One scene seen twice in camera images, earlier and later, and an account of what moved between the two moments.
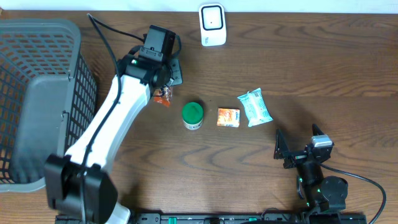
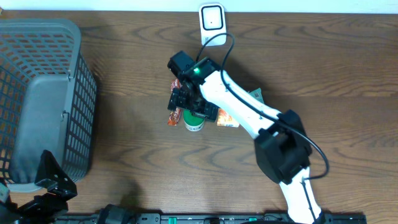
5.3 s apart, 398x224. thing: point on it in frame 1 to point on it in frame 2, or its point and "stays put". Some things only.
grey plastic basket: (48, 97) stays put
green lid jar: (192, 115) stays put
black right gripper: (282, 151) to (178, 99)
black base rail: (223, 218) stays put
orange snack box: (228, 117) stays put
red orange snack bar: (163, 96) to (175, 115)
